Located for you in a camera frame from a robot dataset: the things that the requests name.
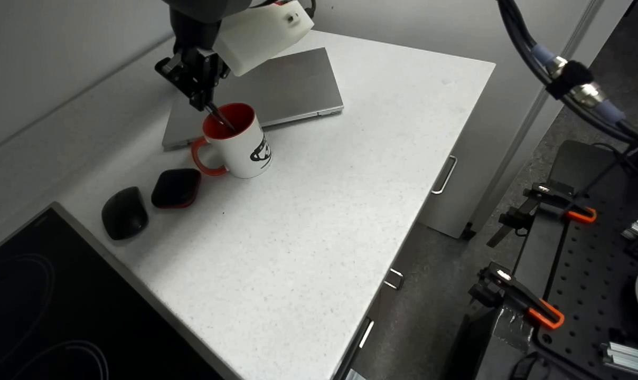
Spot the long silver drawer handle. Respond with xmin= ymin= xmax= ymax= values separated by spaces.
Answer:
xmin=430 ymin=155 xmax=459 ymax=197

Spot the short silver drawer handle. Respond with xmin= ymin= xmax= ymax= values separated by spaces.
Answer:
xmin=384 ymin=268 xmax=403 ymax=292

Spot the black cable bundle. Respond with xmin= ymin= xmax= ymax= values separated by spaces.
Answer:
xmin=497 ymin=0 xmax=638 ymax=155

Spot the aluminium extrusion bar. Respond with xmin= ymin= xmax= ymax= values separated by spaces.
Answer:
xmin=602 ymin=342 xmax=638 ymax=376

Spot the lower orange handled clamp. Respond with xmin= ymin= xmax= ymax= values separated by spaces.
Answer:
xmin=469 ymin=262 xmax=567 ymax=331

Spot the black perforated breadboard table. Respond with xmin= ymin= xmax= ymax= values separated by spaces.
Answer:
xmin=464 ymin=138 xmax=638 ymax=380

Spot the orange handled clamp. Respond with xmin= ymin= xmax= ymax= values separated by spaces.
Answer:
xmin=488 ymin=185 xmax=597 ymax=247
xmin=469 ymin=262 xmax=567 ymax=331

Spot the upper orange handled clamp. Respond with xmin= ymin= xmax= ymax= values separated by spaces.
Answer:
xmin=488 ymin=185 xmax=597 ymax=247

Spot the black computer mouse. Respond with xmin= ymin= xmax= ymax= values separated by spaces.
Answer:
xmin=101 ymin=187 xmax=147 ymax=242

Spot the black rounded pouch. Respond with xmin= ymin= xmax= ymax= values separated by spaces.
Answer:
xmin=149 ymin=169 xmax=201 ymax=209

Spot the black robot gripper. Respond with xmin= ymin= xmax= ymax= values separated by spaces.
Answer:
xmin=155 ymin=49 xmax=229 ymax=112

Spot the black pen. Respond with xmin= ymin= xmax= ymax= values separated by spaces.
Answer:
xmin=208 ymin=104 xmax=236 ymax=131

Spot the black induction cooktop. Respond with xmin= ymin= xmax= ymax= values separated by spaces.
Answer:
xmin=0 ymin=207 xmax=222 ymax=380

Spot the white and red mug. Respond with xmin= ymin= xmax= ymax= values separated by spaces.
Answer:
xmin=189 ymin=104 xmax=273 ymax=178

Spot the closed silver laptop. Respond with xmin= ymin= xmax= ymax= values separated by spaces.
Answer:
xmin=160 ymin=47 xmax=346 ymax=152

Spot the lowest silver drawer handle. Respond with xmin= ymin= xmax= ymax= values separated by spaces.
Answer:
xmin=356 ymin=321 xmax=375 ymax=351

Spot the dark robot arm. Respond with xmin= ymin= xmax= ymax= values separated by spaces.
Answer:
xmin=155 ymin=0 xmax=250 ymax=111

